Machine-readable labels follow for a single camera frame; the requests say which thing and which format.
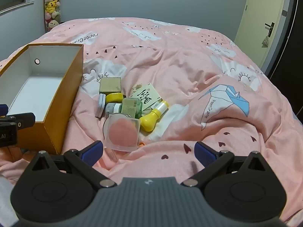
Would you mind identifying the yellow bottle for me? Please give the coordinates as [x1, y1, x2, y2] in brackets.
[139, 100, 169, 132]

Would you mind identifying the hanging column of plush toys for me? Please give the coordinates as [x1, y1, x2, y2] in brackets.
[44, 0, 62, 33]

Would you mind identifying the grey cloth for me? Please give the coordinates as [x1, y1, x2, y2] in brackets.
[0, 174, 20, 221]

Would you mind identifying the black door handle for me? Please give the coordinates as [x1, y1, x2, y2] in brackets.
[264, 22, 275, 38]

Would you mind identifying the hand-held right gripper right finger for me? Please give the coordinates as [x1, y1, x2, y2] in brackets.
[180, 141, 276, 188]

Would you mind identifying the cream door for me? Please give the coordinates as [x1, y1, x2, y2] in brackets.
[233, 0, 297, 69]

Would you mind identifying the green bottle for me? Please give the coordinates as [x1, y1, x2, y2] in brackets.
[120, 97, 143, 119]

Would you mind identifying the yellow lid jar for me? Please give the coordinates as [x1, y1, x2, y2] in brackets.
[105, 92, 125, 103]

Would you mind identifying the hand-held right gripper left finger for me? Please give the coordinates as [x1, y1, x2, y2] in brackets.
[22, 141, 118, 189]

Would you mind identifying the grey jar white cap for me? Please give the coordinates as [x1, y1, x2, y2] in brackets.
[105, 102, 124, 118]

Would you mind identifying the white card box with string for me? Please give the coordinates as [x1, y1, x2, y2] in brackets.
[129, 82, 163, 112]

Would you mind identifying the white round tin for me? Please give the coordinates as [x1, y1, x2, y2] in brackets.
[94, 93, 106, 118]

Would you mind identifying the orange cardboard box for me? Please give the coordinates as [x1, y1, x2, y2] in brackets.
[0, 43, 84, 155]

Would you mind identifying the small brown box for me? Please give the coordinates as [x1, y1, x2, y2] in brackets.
[99, 77, 122, 95]

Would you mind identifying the clear case pink puff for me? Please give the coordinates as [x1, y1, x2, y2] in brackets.
[103, 113, 140, 152]

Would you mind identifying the pink printed blanket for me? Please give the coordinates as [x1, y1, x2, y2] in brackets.
[0, 17, 303, 221]

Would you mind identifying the dark cabinet panel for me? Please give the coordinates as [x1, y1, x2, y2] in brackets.
[269, 0, 303, 120]

